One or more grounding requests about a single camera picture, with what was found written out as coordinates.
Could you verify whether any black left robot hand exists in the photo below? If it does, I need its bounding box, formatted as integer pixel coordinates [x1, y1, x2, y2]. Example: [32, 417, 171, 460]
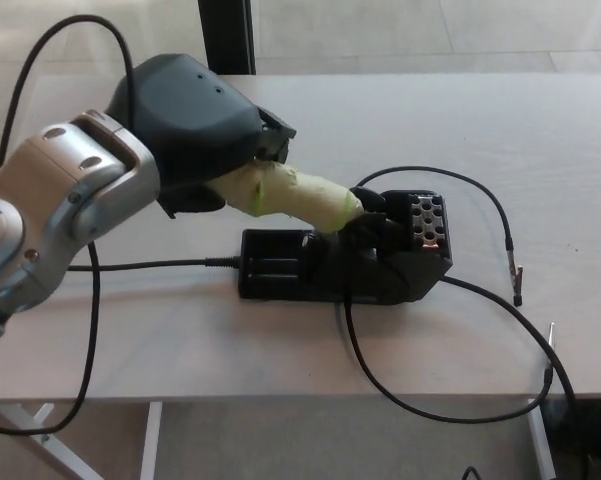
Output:
[103, 53, 298, 220]

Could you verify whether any tape-wrapped soldering iron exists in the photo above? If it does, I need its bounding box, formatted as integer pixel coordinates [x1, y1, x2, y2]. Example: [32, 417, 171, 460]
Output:
[207, 160, 366, 235]

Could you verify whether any black soldering station base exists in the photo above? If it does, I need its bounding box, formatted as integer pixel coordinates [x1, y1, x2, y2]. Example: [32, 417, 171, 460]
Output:
[238, 187, 454, 305]

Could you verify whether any dark vertical pillar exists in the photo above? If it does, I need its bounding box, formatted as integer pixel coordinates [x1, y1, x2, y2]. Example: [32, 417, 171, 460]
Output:
[197, 0, 257, 76]

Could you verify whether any white table leg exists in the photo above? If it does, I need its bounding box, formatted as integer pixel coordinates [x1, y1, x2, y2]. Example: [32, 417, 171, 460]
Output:
[526, 399, 556, 480]
[139, 399, 164, 480]

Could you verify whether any white diagonal table brace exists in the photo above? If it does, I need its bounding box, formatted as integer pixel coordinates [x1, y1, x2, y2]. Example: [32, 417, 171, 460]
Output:
[0, 402, 104, 480]

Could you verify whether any dark object under table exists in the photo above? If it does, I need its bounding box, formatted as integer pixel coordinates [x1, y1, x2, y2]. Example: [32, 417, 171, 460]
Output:
[539, 397, 601, 480]

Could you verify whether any thin black power cable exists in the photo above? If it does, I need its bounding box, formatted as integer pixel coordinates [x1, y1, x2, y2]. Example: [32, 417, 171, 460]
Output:
[67, 254, 241, 272]

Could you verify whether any black robot wrist cable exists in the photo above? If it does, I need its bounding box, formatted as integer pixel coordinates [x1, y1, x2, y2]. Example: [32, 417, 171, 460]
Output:
[0, 14, 136, 174]

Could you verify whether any black cable off table edge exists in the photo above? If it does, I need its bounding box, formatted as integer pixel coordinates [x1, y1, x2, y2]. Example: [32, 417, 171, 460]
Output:
[439, 276, 579, 401]

